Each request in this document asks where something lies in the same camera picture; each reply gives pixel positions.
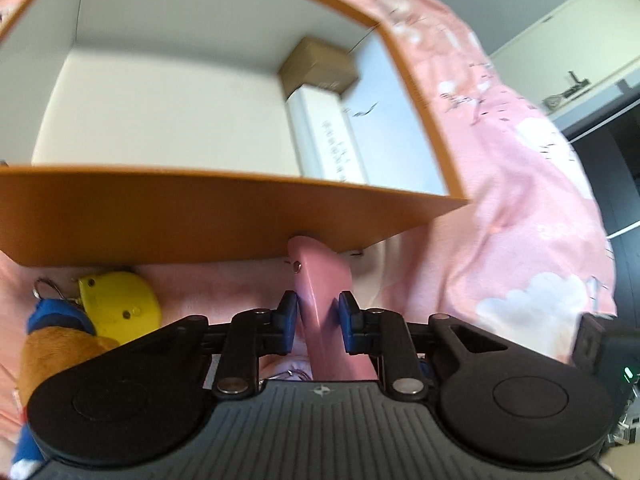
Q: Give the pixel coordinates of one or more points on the orange cardboard box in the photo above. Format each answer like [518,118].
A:
[156,131]

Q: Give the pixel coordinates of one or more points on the black door handle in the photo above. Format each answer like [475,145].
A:
[557,100]

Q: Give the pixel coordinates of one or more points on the white door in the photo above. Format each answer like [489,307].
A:
[598,39]

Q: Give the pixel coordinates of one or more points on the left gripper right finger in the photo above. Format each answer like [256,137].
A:
[383,336]

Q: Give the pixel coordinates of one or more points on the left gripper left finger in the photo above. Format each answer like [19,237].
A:
[248,337]

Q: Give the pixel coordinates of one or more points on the dark wardrobe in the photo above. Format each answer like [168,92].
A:
[604,131]

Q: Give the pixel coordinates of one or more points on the pink wallet case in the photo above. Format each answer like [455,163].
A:
[320,275]

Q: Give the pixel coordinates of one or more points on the pink patterned duvet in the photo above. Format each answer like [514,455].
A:
[523,260]

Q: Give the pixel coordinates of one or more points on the brown plush blue outfit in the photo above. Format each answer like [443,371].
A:
[58,336]

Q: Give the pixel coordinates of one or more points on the white glasses case box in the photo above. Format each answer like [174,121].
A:
[325,146]

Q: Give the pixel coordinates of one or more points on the brown small cardboard box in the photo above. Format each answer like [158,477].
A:
[318,64]

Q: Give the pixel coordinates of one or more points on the yellow tape measure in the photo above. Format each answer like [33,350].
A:
[121,305]

